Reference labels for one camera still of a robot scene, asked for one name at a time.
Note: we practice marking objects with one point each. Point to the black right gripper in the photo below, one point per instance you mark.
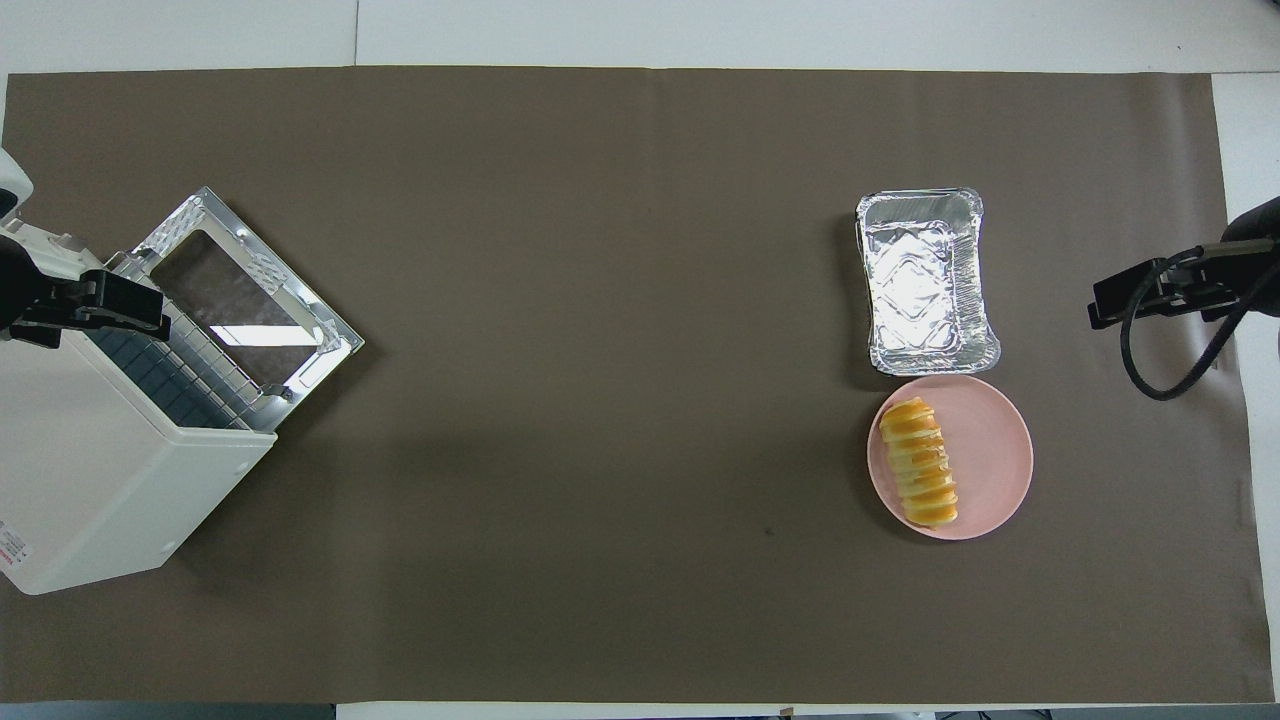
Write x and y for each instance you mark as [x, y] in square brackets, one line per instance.
[1260, 250]

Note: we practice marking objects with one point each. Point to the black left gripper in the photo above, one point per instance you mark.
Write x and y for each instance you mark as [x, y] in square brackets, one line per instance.
[20, 290]

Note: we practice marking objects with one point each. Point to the aluminium foil tray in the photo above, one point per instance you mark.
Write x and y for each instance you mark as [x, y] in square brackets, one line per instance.
[920, 285]

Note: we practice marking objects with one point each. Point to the golden ridged bread loaf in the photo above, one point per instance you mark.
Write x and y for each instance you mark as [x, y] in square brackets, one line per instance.
[920, 465]

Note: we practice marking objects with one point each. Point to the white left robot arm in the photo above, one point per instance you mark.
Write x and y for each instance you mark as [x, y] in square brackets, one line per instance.
[12, 195]

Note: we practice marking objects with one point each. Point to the white toaster oven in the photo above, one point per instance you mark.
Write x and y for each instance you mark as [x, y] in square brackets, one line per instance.
[90, 480]

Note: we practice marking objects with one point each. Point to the pink round plate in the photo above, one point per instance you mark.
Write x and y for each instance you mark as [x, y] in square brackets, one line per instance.
[990, 450]

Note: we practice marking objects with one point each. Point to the brown table mat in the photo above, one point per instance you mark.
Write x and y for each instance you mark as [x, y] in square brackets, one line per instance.
[560, 450]

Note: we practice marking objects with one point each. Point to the glass oven door metal frame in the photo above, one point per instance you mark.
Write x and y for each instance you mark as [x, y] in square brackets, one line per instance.
[240, 300]

